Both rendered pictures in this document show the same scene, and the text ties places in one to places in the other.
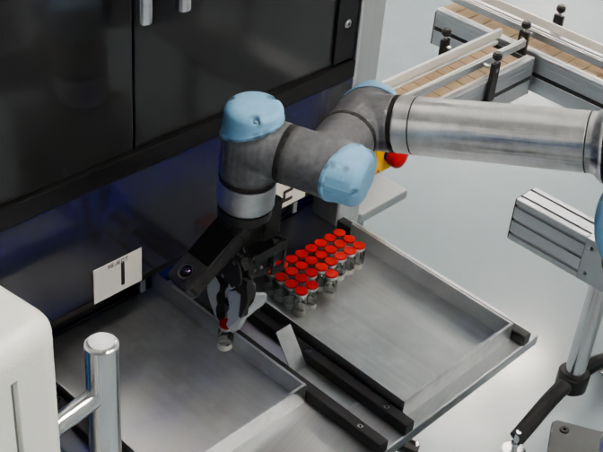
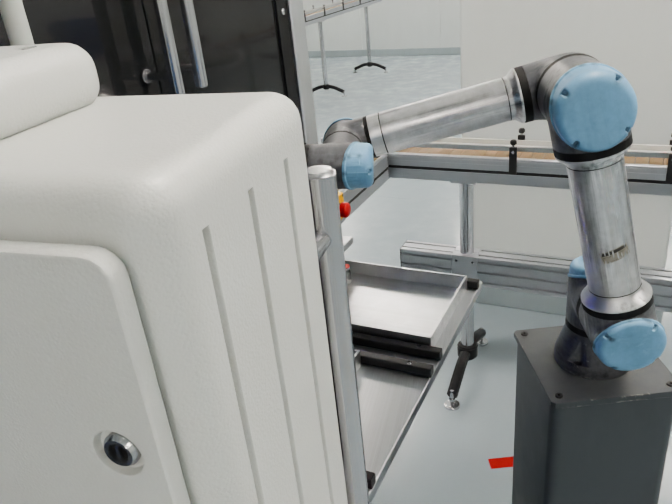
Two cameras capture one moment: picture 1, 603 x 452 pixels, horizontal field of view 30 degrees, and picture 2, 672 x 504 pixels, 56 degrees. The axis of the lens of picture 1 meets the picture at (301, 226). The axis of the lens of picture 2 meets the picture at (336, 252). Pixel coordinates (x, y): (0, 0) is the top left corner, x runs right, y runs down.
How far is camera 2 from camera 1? 0.50 m
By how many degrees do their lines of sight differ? 15
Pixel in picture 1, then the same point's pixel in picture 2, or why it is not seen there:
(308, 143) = (324, 148)
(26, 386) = (294, 169)
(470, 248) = not seen: hidden behind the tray
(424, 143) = (397, 137)
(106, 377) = (332, 205)
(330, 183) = (351, 170)
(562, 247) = (437, 267)
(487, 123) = (436, 106)
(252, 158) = not seen: hidden behind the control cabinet
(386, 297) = (376, 291)
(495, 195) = not seen: hidden behind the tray
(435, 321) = (415, 294)
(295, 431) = (366, 384)
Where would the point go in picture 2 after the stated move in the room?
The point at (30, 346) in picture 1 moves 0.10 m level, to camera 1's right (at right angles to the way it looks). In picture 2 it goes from (289, 115) to (457, 88)
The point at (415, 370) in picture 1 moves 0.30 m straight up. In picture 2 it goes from (421, 323) to (415, 190)
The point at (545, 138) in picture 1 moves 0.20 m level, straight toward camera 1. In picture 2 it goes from (480, 101) to (514, 133)
